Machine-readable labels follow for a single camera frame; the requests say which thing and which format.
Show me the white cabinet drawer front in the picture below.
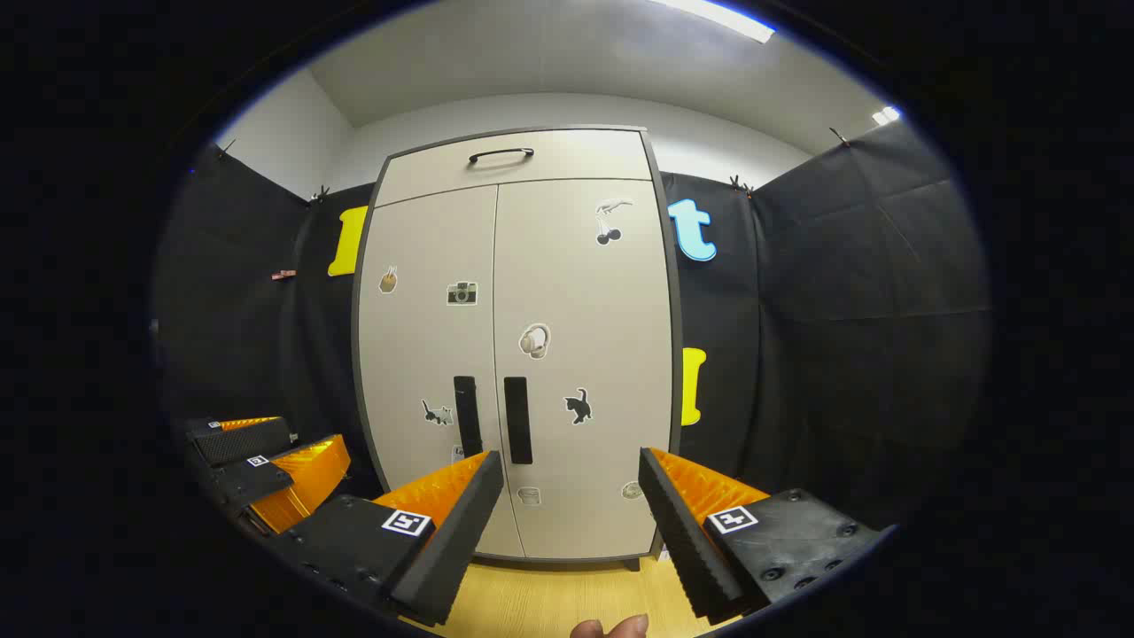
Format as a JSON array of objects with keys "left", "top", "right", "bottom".
[{"left": 377, "top": 130, "right": 654, "bottom": 207}]

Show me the white cabinet door camera sticker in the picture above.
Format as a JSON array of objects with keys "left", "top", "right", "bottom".
[{"left": 357, "top": 184, "right": 525, "bottom": 561}]

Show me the white double-door shoe cabinet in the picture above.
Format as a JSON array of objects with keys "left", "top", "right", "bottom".
[{"left": 352, "top": 126, "right": 685, "bottom": 572}]

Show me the long ceiling light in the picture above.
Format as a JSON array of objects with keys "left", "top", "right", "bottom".
[{"left": 651, "top": 0, "right": 776, "bottom": 43}]

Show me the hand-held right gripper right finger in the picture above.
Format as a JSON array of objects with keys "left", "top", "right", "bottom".
[{"left": 638, "top": 447, "right": 896, "bottom": 626}]

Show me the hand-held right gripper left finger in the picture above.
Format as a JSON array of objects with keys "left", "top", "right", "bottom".
[{"left": 266, "top": 450, "right": 504, "bottom": 628}]

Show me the black backdrop cloth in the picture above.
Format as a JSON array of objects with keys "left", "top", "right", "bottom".
[{"left": 151, "top": 120, "right": 991, "bottom": 533}]

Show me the white cabinet door cherry sticker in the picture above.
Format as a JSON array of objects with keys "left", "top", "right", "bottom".
[{"left": 493, "top": 177, "right": 674, "bottom": 561}]

